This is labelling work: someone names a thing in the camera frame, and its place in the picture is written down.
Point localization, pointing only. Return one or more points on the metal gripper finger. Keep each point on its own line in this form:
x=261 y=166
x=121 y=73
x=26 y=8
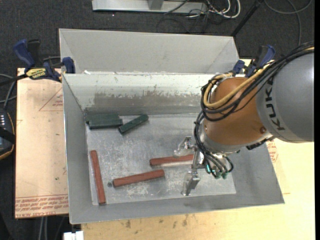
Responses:
x=184 y=147
x=191 y=182

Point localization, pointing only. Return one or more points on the red-brown flat block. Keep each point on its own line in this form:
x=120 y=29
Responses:
x=98 y=177
x=170 y=160
x=138 y=178

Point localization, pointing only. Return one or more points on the grey metal bin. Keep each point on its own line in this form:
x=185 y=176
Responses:
x=140 y=149

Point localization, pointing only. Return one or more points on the dark green flat block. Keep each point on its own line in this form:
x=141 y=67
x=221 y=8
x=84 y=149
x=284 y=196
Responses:
x=107 y=124
x=101 y=117
x=133 y=124

